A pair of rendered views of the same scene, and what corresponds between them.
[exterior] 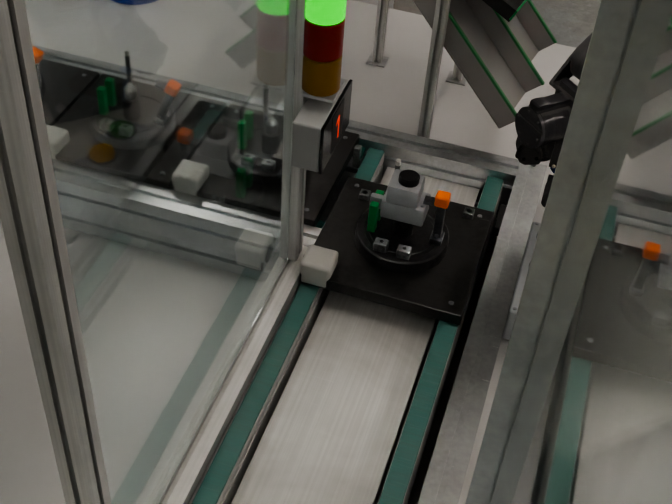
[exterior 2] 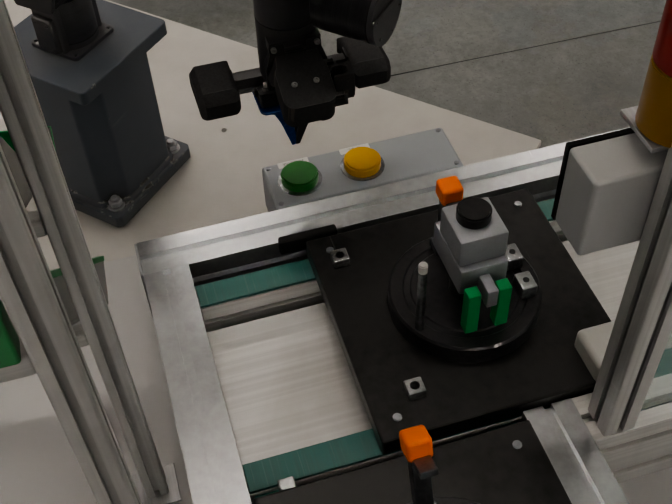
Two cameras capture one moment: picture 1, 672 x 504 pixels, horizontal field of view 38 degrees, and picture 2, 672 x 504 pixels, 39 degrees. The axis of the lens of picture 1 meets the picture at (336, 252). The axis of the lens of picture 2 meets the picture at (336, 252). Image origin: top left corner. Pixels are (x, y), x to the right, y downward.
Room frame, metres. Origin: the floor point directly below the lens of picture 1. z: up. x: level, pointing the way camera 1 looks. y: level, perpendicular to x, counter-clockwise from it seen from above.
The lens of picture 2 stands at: (1.46, 0.33, 1.66)
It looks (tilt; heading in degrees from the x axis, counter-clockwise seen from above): 48 degrees down; 241
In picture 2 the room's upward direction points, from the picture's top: 3 degrees counter-clockwise
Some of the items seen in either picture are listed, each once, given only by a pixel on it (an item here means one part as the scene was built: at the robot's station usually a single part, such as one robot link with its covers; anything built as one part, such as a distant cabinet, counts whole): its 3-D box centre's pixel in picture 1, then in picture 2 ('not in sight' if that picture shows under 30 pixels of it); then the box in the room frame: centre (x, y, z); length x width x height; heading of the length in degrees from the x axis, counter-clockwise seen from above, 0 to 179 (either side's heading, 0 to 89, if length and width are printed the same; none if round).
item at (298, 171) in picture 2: not in sight; (300, 179); (1.14, -0.33, 0.96); 0.04 x 0.04 x 0.02
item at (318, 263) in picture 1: (318, 266); (607, 356); (1.02, 0.02, 0.97); 0.05 x 0.05 x 0.04; 75
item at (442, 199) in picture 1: (434, 213); (450, 219); (1.08, -0.14, 1.04); 0.04 x 0.02 x 0.08; 75
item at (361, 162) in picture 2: not in sight; (362, 164); (1.07, -0.31, 0.96); 0.04 x 0.04 x 0.02
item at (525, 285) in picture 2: (381, 245); (525, 284); (1.05, -0.06, 1.00); 0.02 x 0.01 x 0.02; 75
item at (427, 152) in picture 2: (540, 282); (362, 185); (1.07, -0.31, 0.93); 0.21 x 0.07 x 0.06; 165
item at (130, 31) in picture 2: not in sight; (93, 109); (1.28, -0.56, 0.96); 0.15 x 0.15 x 0.20; 29
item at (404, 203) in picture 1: (400, 192); (475, 244); (1.10, -0.09, 1.06); 0.08 x 0.04 x 0.07; 76
